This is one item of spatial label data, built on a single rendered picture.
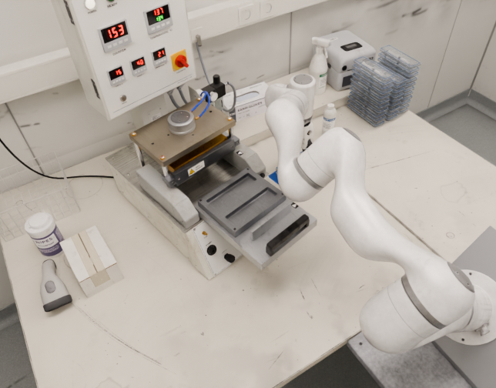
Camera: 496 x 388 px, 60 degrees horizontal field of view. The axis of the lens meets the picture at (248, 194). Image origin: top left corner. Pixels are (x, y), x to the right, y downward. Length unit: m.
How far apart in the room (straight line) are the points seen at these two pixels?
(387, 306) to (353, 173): 0.30
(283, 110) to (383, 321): 0.54
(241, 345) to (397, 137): 1.09
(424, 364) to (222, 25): 1.36
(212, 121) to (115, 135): 0.65
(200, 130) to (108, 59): 0.32
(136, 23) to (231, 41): 0.71
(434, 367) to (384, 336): 0.41
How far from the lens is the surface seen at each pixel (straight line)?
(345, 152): 0.99
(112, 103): 1.32
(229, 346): 1.26
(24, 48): 1.64
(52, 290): 1.41
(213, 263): 1.35
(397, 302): 0.90
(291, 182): 1.04
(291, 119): 1.06
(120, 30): 1.25
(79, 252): 1.43
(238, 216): 1.21
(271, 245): 1.11
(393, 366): 1.28
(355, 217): 0.95
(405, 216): 1.58
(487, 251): 1.29
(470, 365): 1.30
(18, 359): 2.35
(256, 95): 1.88
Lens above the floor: 1.90
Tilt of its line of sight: 46 degrees down
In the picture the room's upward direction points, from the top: 3 degrees counter-clockwise
